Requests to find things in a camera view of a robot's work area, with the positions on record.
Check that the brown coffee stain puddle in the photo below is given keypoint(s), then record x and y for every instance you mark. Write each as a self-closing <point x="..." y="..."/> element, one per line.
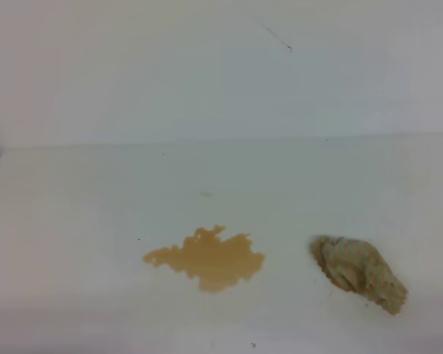
<point x="217" y="263"/>

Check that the green coffee-stained rag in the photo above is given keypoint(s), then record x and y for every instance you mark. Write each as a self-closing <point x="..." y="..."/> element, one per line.
<point x="357" y="266"/>

